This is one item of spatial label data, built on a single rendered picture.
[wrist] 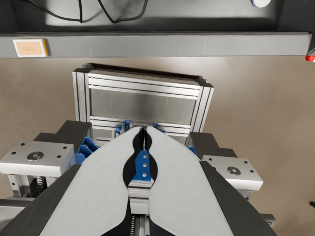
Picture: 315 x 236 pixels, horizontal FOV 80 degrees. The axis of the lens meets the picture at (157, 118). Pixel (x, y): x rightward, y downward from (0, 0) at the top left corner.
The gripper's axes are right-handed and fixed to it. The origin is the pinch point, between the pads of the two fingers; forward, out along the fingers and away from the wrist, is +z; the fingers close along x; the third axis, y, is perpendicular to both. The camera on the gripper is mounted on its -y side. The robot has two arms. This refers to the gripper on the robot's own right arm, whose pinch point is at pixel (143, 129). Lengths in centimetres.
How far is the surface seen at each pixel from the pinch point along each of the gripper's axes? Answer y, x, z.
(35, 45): -2.3, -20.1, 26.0
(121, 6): -9.0, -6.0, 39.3
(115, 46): -2.0, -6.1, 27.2
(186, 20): -6.0, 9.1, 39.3
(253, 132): 79, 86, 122
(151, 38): -3.3, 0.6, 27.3
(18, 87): 37, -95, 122
